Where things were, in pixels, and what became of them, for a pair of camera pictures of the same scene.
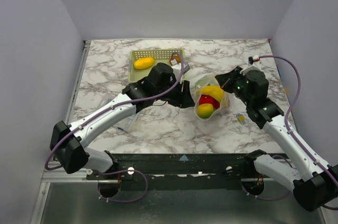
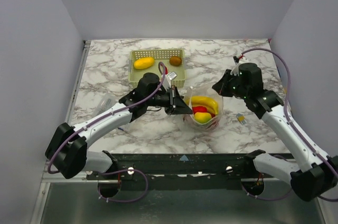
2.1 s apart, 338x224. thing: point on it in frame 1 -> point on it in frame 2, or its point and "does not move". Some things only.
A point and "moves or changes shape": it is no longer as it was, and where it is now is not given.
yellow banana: (215, 91) -> (203, 101)
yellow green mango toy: (205, 110) -> (202, 117)
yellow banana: (143, 63) does not move
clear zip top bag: (207, 95) moves or changes shape
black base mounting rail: (172, 171) does not move
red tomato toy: (206, 99) -> (199, 109)
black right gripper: (226, 79) does not move
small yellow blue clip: (241, 118) does not move
